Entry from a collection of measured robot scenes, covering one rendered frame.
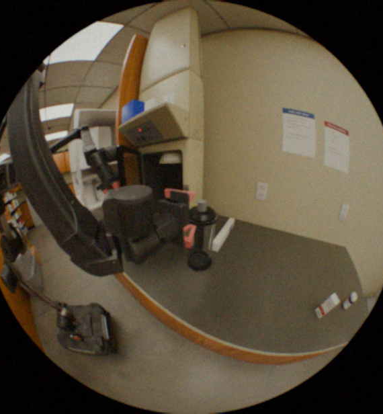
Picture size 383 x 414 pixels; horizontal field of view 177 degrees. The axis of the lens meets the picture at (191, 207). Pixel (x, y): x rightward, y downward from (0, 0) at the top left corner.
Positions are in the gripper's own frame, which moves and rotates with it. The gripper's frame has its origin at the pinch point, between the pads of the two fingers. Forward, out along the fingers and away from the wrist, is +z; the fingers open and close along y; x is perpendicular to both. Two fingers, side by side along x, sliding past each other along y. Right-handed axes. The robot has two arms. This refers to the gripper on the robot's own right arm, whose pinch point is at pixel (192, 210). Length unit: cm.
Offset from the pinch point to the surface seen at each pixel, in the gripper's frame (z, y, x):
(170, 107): 2.1, 29.7, 8.8
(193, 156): 14.6, 14.4, 9.0
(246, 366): -18, -121, -64
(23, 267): -141, -70, 164
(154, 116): 2.2, 28.6, 15.8
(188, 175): 12.0, 7.7, 9.5
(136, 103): 2.9, 38.5, 28.1
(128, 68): 6, 73, 45
